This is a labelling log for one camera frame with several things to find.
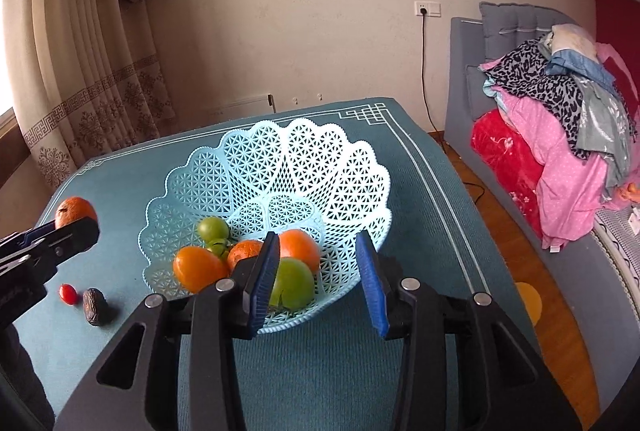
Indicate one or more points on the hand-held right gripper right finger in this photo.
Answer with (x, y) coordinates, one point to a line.
(372, 286)

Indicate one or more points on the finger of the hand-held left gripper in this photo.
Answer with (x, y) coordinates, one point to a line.
(20, 240)
(77, 236)

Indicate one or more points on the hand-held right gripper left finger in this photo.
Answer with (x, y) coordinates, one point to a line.
(265, 281)

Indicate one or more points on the small marked mandarin orange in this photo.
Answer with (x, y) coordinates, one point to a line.
(75, 210)

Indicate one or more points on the large green tomato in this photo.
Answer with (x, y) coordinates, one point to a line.
(295, 283)

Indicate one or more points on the large mandarin orange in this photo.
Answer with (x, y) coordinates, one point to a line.
(244, 255)

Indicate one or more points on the large orange tomato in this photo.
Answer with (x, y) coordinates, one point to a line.
(300, 248)

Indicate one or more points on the green tomato with stem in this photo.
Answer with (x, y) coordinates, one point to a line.
(219, 250)

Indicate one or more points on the oval orange tomato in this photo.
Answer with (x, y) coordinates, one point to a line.
(200, 268)

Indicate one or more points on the small green tomato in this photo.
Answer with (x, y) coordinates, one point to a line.
(212, 228)

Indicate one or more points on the light blue plastic basket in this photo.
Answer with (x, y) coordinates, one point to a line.
(300, 171)

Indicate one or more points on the small red cherry tomato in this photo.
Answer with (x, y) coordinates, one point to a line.
(68, 294)

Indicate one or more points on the dark wrinkled dried fruit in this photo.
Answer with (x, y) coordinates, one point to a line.
(95, 307)

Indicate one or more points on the wooden framed window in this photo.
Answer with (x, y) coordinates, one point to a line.
(4, 121)

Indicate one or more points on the yellow round stool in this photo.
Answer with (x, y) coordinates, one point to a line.
(530, 303)

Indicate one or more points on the beige patterned curtain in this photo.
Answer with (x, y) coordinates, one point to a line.
(85, 61)

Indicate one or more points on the red floral blanket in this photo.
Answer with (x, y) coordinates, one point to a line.
(505, 161)

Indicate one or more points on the pile of clothes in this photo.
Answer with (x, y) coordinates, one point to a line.
(565, 181)

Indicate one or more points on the grey bed cover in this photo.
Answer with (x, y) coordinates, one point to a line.
(600, 291)

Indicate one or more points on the grey sofa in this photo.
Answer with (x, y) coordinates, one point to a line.
(465, 61)

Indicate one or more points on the silver grey cloth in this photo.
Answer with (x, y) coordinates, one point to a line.
(602, 121)

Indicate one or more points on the light blue cloth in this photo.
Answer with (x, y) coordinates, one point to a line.
(580, 66)

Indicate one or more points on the white cloth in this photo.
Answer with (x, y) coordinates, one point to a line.
(570, 38)

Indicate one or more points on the white wall outlet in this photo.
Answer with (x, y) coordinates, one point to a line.
(428, 8)

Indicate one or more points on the red wall panel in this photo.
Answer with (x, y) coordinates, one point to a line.
(617, 18)

